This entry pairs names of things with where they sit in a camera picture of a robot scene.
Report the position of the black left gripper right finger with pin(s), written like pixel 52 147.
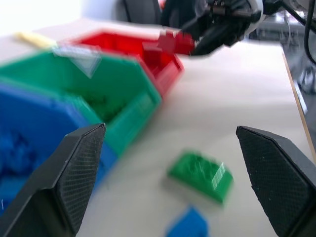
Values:
pixel 276 180

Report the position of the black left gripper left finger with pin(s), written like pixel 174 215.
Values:
pixel 66 182

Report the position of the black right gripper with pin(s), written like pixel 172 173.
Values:
pixel 227 17

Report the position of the red block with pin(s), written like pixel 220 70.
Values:
pixel 175 42

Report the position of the red plastic bin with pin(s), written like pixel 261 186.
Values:
pixel 158 59

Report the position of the black office chair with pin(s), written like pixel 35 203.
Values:
pixel 153 12

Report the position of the blue plastic bin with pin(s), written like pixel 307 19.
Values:
pixel 29 138

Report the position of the green block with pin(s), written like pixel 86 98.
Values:
pixel 201 177

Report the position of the blue block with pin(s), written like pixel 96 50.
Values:
pixel 188 224

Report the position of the green plastic bin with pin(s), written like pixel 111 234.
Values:
pixel 118 93

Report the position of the yellow flat object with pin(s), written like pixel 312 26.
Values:
pixel 34 39

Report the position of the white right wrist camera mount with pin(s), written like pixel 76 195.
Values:
pixel 258 17

